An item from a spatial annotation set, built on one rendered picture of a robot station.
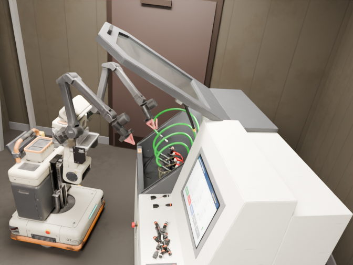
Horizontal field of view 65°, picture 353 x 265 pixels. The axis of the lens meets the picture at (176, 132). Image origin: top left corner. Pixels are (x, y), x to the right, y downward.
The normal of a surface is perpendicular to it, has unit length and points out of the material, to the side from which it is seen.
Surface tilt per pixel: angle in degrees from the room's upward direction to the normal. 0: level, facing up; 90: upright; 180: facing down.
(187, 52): 90
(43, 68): 90
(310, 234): 90
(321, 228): 90
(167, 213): 0
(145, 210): 0
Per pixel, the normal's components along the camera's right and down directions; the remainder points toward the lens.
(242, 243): 0.14, 0.48
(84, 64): -0.13, 0.46
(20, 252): 0.10, -0.87
